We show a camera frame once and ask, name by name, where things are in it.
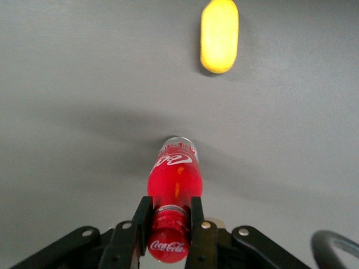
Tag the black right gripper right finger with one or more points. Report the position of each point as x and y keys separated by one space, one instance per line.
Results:
x=202 y=243

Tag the red coke bottle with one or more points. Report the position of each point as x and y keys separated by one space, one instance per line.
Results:
x=175 y=185

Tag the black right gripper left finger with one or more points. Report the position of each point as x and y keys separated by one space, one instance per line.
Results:
x=126 y=243

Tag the yellow lemon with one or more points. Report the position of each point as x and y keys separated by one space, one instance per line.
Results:
x=219 y=36

